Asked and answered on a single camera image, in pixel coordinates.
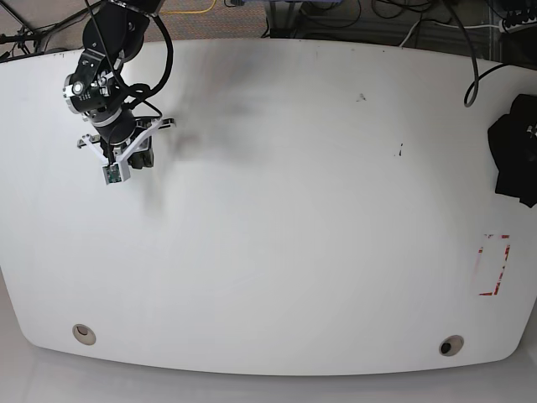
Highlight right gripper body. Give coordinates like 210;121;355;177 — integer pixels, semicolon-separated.
76;116;176;168

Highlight black printed T-shirt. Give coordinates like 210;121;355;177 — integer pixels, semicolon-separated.
487;94;536;208

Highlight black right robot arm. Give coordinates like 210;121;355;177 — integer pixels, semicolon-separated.
63;1;174;167

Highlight black tripod legs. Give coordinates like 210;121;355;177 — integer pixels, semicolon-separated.
1;1;89;59

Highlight left table grommet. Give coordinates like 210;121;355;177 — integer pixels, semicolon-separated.
72;324;96;346

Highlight table grommet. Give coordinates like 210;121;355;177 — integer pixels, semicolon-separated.
439;335;464;357
72;324;96;346

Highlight right table grommet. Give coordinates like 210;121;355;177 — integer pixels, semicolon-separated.
439;335;464;357

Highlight white power strip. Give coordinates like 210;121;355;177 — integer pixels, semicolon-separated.
499;7;536;34

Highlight red tape marking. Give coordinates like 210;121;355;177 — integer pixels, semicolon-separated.
473;233;510;296

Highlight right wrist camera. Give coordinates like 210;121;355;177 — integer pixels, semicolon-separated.
102;161;130;185

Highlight yellow cable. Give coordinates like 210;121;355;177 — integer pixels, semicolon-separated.
163;0;217;17

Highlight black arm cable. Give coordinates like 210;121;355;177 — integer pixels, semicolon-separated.
448;0;508;108

